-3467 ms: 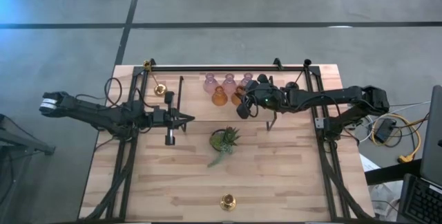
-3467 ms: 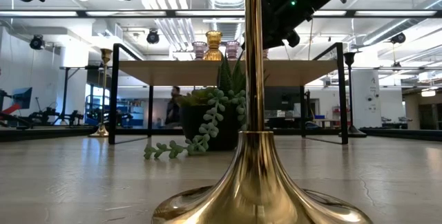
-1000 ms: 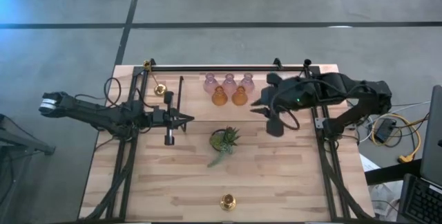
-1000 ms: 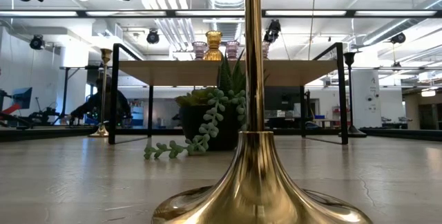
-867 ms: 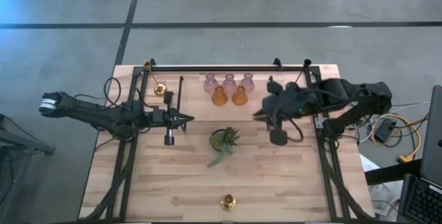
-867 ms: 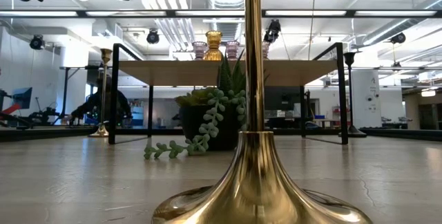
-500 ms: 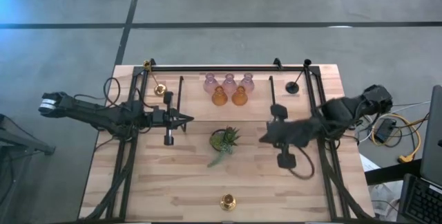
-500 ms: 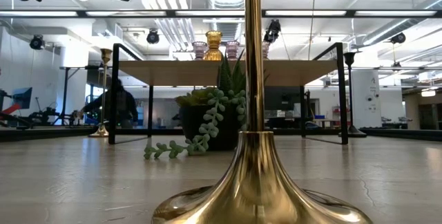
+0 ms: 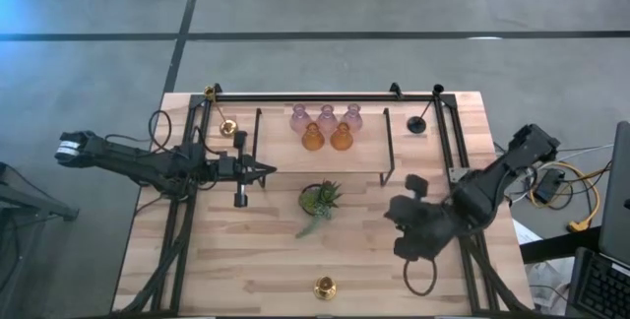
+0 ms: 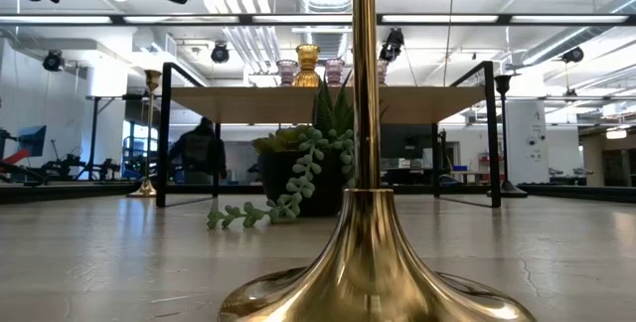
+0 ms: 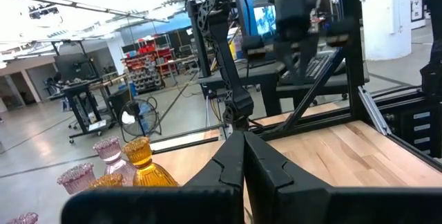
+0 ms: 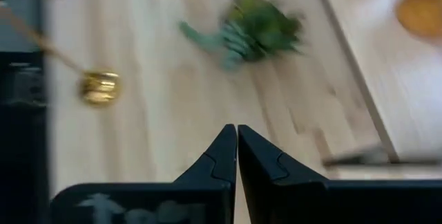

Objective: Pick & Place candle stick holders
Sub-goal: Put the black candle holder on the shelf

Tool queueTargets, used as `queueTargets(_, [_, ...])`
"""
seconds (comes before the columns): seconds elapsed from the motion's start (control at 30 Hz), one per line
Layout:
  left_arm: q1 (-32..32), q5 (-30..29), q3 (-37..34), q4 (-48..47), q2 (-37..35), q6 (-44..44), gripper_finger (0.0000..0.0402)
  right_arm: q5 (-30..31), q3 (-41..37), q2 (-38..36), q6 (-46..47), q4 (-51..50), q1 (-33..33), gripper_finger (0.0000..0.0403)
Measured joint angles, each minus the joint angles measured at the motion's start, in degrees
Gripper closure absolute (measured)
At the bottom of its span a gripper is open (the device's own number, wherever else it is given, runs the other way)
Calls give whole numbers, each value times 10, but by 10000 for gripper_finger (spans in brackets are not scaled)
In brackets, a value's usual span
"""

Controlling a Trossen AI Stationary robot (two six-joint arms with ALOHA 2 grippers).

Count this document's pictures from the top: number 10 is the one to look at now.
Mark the amber glass candle holder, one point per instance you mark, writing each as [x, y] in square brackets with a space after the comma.
[307, 58]

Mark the tall black candlestick holder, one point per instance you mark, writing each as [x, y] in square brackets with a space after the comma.
[509, 190]

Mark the black background robot arm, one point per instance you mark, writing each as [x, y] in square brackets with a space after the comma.
[74, 165]

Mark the black ceiling spotlight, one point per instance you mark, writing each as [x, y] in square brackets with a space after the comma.
[392, 45]
[220, 52]
[573, 54]
[53, 60]

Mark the slim tall brass candlestick holder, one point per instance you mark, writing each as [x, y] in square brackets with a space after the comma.
[152, 79]

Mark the wooden shelf riser black legs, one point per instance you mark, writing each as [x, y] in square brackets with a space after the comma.
[248, 103]

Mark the grey ceiling air vent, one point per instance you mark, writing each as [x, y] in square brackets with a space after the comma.
[326, 39]

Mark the potted green succulent plant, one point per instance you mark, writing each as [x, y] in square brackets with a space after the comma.
[298, 183]

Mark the wide-base brass candlestick holder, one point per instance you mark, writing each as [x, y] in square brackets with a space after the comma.
[367, 262]

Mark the white room pillar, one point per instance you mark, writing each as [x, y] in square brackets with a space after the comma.
[529, 153]

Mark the lit ceiling light panel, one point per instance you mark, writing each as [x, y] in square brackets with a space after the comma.
[616, 134]

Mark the black aluminium rig frame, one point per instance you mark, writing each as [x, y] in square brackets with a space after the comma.
[248, 19]

